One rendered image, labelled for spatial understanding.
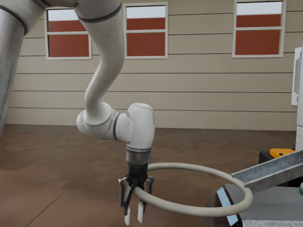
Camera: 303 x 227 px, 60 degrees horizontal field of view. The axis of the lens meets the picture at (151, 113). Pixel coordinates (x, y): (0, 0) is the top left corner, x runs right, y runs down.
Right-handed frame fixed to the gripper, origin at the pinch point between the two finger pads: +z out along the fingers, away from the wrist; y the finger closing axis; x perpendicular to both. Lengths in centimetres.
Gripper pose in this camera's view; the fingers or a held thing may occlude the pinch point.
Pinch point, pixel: (134, 214)
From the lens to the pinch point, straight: 104.7
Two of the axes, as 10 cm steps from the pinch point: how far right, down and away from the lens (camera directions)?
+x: -4.2, -1.5, 9.0
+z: -0.8, 9.9, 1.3
